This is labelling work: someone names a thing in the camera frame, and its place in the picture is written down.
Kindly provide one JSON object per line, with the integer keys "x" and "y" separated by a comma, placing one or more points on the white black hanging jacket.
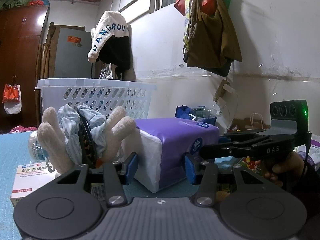
{"x": 111, "y": 43}

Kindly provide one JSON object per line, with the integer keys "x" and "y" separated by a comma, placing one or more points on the clear plastic laundry basket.
{"x": 101, "y": 95}

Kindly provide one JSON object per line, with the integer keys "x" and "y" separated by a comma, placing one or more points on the grey metal door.
{"x": 68, "y": 49}

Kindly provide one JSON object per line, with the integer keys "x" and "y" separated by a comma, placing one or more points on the brown wooden wardrobe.
{"x": 22, "y": 30}

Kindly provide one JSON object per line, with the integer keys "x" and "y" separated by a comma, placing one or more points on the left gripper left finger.
{"x": 115, "y": 175}

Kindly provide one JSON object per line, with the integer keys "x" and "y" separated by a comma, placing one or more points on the purple tissue pack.
{"x": 161, "y": 144}

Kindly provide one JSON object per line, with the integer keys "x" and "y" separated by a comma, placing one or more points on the right hand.
{"x": 292, "y": 169}

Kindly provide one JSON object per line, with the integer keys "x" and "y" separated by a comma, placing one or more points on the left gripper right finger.
{"x": 204, "y": 174}

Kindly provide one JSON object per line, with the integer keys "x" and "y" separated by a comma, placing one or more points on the blue shopping bag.
{"x": 199, "y": 113}

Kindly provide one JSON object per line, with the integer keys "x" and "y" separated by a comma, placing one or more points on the plush toy striped clothes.
{"x": 78, "y": 135}

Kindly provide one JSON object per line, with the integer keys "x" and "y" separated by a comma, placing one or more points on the brown hanging bag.
{"x": 210, "y": 40}

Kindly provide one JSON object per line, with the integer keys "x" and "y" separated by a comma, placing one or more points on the orange white plastic bag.
{"x": 12, "y": 99}

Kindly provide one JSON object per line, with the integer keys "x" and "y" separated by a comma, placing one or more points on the white orange medicine box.
{"x": 29, "y": 178}

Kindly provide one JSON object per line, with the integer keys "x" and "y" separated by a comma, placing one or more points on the pink floral blanket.
{"x": 20, "y": 128}

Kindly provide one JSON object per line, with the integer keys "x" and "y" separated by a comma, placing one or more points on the red hanging bag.
{"x": 180, "y": 6}

